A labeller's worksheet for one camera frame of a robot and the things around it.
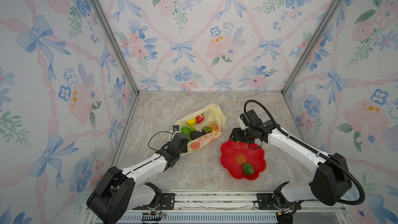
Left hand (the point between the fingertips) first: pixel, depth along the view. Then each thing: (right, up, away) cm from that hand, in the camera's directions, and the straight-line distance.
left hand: (182, 139), depth 89 cm
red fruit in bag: (+10, +12, +11) cm, 19 cm away
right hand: (+29, +3, -5) cm, 30 cm away
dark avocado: (+7, +3, +3) cm, 8 cm away
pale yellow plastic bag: (+11, +6, +10) cm, 16 cm away
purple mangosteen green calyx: (+14, +5, +5) cm, 16 cm away
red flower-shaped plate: (+30, -9, 0) cm, 31 cm away
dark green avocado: (+34, -12, -11) cm, 38 cm away
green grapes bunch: (+2, +5, +5) cm, 7 cm away
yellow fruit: (+5, +9, +8) cm, 13 cm away
